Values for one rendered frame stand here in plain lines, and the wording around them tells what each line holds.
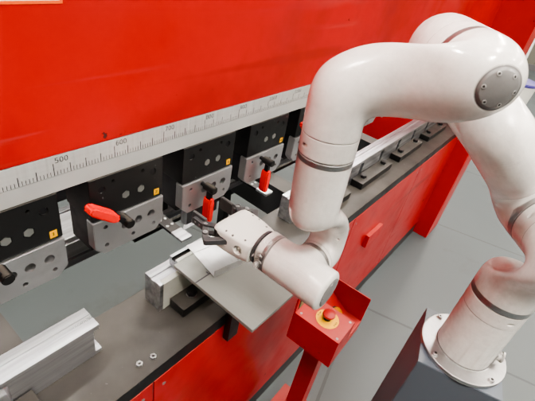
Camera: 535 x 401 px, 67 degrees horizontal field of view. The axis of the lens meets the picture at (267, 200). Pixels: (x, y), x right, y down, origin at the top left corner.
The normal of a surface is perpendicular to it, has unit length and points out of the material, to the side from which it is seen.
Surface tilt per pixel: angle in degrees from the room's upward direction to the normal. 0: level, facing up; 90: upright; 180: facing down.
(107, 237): 90
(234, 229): 6
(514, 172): 102
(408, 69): 80
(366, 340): 0
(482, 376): 0
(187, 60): 90
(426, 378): 90
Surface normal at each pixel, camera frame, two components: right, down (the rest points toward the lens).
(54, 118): 0.76, 0.47
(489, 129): -0.64, 0.07
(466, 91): -0.46, 0.56
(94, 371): 0.17, -0.80
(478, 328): -0.68, 0.32
